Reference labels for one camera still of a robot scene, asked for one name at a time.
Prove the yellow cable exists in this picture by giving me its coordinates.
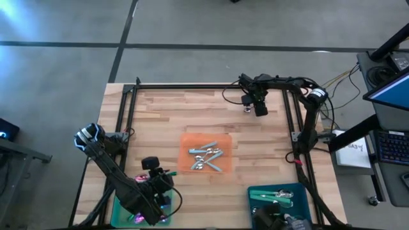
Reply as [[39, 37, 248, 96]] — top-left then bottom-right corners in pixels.
[[321, 69, 352, 89]]

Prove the black aluminium table frame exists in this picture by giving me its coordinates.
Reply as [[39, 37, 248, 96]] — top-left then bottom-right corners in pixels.
[[68, 76, 349, 230]]

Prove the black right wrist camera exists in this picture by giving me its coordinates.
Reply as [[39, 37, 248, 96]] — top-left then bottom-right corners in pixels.
[[254, 101, 270, 118]]

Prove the black computer with blue lights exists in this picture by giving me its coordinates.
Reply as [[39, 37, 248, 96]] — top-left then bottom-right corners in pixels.
[[0, 117, 20, 142]]

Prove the black keyboard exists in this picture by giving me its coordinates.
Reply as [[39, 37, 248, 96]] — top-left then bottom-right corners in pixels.
[[376, 130, 409, 166]]

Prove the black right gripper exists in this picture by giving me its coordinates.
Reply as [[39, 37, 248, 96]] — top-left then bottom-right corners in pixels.
[[239, 74, 269, 107]]

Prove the grey desk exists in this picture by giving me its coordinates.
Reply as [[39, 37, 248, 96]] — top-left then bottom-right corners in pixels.
[[356, 50, 409, 208]]

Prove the black monitor stand pole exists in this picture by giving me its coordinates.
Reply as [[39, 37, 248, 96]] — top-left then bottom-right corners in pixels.
[[369, 22, 409, 62]]

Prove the dark teal plastic bin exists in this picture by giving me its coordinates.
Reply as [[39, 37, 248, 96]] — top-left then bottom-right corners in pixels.
[[247, 182, 313, 230]]

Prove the white paper sheet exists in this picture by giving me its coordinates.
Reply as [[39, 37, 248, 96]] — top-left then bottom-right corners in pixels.
[[332, 129, 372, 169]]

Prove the grey metal stand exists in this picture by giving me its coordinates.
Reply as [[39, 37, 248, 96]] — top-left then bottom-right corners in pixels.
[[0, 137, 53, 199]]

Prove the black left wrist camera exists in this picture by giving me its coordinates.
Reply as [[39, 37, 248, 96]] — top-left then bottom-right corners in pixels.
[[141, 156, 161, 171]]

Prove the black cable coil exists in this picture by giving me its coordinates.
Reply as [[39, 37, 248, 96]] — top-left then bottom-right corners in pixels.
[[366, 65, 390, 86]]

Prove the black blurred object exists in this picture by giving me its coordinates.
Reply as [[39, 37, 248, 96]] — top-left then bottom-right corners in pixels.
[[252, 203, 313, 230]]

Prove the monitor with blue screen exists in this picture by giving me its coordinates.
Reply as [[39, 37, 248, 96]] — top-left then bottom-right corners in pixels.
[[362, 68, 409, 112]]

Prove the black power brick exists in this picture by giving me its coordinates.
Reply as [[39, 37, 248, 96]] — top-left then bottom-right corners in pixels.
[[387, 52, 409, 72]]

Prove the black stand base bar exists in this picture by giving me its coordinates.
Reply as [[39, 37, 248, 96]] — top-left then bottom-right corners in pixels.
[[328, 114, 381, 153]]

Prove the light green plastic bin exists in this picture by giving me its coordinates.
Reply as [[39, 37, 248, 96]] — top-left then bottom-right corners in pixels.
[[110, 188, 175, 228]]

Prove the orange translucent bin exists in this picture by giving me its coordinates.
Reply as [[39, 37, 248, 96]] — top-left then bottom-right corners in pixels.
[[177, 132, 233, 175]]

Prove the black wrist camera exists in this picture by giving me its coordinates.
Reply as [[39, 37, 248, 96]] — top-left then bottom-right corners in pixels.
[[141, 156, 161, 171], [254, 101, 270, 118]]

